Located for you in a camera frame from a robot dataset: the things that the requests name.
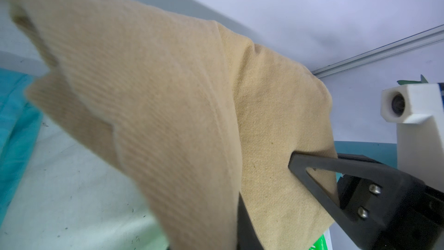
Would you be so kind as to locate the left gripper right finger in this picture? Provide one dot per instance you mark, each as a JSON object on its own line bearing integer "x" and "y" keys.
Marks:
{"x": 379, "y": 207}

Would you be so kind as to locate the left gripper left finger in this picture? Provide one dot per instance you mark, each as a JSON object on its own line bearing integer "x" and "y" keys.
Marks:
{"x": 246, "y": 236}

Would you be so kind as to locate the green plastic basket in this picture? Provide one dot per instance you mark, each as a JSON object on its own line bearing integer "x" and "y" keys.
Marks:
{"x": 320, "y": 244}

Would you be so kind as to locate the beige pants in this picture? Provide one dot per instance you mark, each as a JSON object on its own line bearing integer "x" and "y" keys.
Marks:
{"x": 199, "y": 117}

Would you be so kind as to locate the teal pants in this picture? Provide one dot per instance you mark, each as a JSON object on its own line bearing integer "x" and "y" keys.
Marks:
{"x": 20, "y": 126}

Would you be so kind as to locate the artificial plant bouquet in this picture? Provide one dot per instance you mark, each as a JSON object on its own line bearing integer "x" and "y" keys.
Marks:
{"x": 422, "y": 80}

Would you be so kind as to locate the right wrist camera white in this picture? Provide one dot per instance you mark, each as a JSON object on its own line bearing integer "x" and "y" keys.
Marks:
{"x": 418, "y": 112}

